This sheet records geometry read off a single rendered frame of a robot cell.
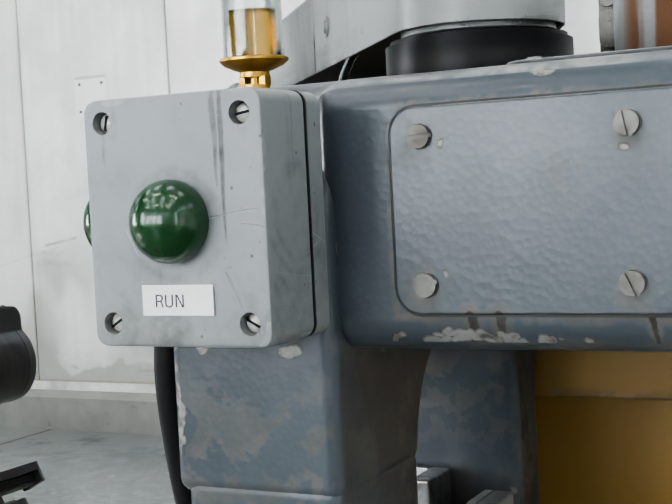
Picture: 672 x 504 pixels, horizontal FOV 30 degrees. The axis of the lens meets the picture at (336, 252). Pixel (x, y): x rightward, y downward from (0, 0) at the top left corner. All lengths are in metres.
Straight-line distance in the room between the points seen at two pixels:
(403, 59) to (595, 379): 0.22
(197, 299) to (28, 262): 6.93
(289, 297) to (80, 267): 6.70
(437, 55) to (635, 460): 0.29
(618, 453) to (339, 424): 0.30
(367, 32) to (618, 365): 0.22
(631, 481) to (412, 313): 0.32
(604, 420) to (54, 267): 6.58
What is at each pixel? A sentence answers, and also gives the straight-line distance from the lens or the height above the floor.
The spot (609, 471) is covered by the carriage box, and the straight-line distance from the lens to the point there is 0.76.
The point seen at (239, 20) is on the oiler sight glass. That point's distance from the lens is 0.52.
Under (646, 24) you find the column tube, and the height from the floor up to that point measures 1.40.
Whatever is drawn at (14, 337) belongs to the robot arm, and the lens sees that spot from 0.89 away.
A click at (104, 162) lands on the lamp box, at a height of 1.31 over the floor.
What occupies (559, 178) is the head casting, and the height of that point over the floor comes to 1.29.
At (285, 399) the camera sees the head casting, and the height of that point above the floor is 1.21.
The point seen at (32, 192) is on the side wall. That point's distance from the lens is 7.32.
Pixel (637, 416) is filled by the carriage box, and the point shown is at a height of 1.15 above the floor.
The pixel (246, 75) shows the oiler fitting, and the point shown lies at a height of 1.34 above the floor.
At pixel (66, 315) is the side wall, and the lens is 7.23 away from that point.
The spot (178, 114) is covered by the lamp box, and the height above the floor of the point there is 1.32.
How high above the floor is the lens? 1.29
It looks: 3 degrees down
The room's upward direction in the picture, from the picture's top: 3 degrees counter-clockwise
